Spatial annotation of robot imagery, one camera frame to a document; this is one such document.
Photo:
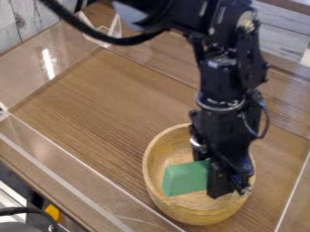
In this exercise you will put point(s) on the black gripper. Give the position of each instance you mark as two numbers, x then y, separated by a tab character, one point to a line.
222	135

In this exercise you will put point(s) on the green rectangular block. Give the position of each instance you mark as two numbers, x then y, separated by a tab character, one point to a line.
186	178

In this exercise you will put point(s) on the brown wooden bowl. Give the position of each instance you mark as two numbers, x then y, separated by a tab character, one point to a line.
192	208

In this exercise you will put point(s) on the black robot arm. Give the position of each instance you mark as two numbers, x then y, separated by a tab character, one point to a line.
222	29

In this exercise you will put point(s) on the yellow tag on equipment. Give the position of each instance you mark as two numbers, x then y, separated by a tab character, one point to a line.
52	211

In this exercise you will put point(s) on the clear acrylic enclosure wall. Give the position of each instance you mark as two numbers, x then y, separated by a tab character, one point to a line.
87	197

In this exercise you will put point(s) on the clear acrylic corner bracket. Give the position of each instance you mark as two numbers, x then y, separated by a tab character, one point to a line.
113	30

